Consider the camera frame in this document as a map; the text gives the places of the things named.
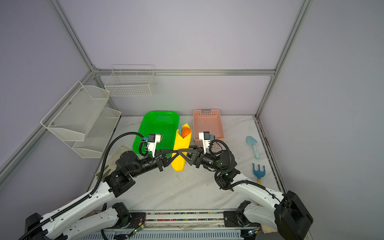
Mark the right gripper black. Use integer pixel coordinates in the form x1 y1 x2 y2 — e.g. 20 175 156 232
178 145 224 173

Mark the white wire basket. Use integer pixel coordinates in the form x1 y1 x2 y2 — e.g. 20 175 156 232
104 65 157 97

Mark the blue yellow garden rake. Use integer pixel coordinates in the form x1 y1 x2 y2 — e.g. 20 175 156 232
253 164 266 184

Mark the white mesh two-tier shelf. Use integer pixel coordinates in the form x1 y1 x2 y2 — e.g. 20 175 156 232
41 82 121 159

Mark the pink plastic basket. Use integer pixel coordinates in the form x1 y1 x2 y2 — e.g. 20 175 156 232
193 109 225 146

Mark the yellow paper napkin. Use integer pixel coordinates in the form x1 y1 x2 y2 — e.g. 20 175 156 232
171 124 192 172

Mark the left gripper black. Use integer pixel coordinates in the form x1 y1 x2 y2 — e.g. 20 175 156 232
129 149 180 179

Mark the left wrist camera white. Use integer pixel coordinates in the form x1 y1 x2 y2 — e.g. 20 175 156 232
147 134 163 158

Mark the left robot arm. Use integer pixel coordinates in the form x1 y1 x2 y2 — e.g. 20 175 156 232
21 132 182 240

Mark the green plastic basket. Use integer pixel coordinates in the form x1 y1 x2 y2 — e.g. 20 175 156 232
139 111 180 150

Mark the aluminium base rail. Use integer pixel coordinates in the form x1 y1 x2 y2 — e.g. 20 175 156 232
130 209 261 231

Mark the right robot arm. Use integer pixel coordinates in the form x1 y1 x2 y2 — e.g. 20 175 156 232
172 140 314 240

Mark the light blue garden trowel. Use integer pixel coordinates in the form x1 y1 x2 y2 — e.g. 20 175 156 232
246 136 261 160

